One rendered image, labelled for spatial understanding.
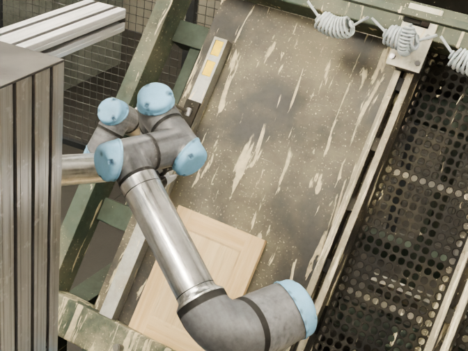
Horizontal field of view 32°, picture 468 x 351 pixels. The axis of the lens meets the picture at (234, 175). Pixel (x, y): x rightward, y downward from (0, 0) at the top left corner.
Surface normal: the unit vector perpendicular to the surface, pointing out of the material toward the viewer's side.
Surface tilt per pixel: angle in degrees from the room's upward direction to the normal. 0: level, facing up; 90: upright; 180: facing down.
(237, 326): 45
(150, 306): 56
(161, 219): 40
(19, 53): 0
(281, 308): 34
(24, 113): 90
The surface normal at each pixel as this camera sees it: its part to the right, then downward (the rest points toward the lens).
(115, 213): -0.36, -0.21
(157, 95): 0.04, -0.53
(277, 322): 0.57, -0.18
